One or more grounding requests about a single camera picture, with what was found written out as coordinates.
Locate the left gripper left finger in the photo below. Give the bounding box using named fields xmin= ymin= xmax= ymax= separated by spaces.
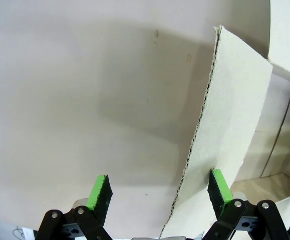
xmin=36 ymin=174 xmax=118 ymax=240

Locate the large cardboard shipping box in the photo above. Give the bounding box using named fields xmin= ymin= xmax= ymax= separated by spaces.
xmin=159 ymin=0 xmax=290 ymax=238

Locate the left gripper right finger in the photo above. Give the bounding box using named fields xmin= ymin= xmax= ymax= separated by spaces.
xmin=202 ymin=168 xmax=290 ymax=240

